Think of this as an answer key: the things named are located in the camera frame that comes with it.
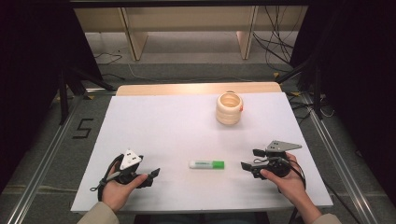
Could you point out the black stand legs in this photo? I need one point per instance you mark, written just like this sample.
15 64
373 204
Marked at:
63 99
317 90

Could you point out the person's right hand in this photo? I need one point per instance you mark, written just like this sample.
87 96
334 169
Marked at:
288 185

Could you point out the green and white marker pen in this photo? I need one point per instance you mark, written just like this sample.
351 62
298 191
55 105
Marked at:
206 165

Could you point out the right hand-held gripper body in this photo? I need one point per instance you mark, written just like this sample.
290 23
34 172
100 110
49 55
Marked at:
278 160

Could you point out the light wooden desk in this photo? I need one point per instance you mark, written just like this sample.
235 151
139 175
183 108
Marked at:
137 37

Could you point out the black curtain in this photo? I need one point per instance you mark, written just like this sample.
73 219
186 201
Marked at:
28 77
361 93

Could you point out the metal floor rail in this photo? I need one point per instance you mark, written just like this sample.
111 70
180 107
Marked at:
339 168
40 174

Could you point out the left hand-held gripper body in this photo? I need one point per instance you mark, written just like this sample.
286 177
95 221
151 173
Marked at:
130 159

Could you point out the white table mat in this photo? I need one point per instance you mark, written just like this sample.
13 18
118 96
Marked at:
174 133

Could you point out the cream ribbed pen holder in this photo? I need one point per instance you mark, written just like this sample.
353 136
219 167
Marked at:
229 113

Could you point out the person's left hand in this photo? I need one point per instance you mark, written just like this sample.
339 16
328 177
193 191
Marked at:
118 191

